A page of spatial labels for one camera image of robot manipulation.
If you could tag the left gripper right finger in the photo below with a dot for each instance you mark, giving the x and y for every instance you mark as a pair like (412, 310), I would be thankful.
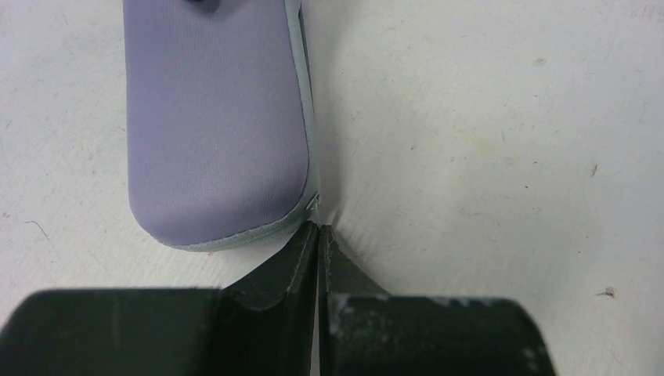
(365, 330)

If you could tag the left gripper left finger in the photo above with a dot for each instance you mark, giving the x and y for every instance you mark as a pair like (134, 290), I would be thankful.
(260, 325)

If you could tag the lavender umbrella case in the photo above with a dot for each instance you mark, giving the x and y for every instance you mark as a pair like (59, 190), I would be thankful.
(220, 122)

